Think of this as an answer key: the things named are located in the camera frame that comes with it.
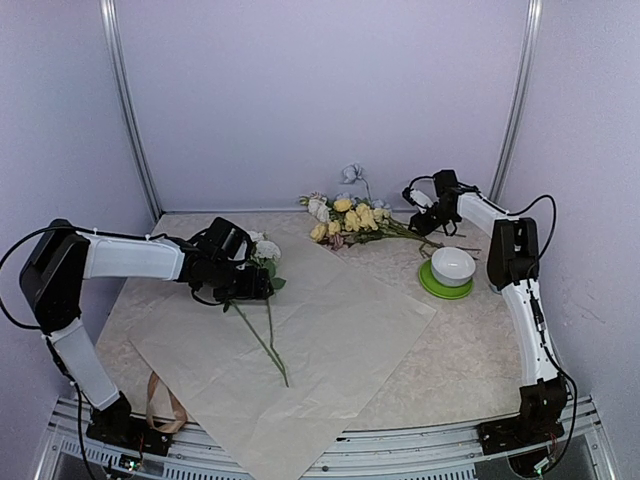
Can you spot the right aluminium frame post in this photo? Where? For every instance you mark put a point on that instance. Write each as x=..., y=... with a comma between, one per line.
x=525, y=65

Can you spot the tan ribbon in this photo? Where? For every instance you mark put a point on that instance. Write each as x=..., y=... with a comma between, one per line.
x=164, y=413

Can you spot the yellow rose bunch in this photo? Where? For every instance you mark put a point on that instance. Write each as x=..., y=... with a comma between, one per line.
x=359, y=223

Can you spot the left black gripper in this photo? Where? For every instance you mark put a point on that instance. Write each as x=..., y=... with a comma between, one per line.
x=249, y=290

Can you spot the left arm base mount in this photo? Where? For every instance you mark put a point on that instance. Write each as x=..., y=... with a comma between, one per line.
x=125, y=430

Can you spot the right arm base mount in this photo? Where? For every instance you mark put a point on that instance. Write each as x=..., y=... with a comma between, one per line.
x=537, y=421

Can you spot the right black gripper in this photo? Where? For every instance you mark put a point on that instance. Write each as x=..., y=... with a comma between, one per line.
x=425, y=227

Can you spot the white pink flower stem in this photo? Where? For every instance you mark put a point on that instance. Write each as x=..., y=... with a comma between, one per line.
x=317, y=206

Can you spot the green plate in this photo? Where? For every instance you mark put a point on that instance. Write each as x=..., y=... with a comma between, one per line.
x=439, y=290

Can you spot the left aluminium frame post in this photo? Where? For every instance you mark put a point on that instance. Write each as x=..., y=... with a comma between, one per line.
x=108, y=10

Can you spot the pink rose stem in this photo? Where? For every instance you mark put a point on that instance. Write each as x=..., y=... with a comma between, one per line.
x=267, y=348

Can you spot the pink wrapping paper sheet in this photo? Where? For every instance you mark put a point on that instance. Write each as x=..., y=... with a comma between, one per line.
x=339, y=332

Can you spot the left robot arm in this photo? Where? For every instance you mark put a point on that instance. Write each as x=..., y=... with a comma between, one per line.
x=66, y=257

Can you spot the white ceramic bowl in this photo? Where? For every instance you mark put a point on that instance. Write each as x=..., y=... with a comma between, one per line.
x=452, y=267

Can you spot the aluminium frame post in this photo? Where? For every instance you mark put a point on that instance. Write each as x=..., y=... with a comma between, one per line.
x=108, y=10
x=525, y=65

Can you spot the dried mauve flower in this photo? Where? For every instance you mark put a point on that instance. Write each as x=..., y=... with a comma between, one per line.
x=336, y=242

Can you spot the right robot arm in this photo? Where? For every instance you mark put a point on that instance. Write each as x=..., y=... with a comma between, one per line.
x=513, y=269

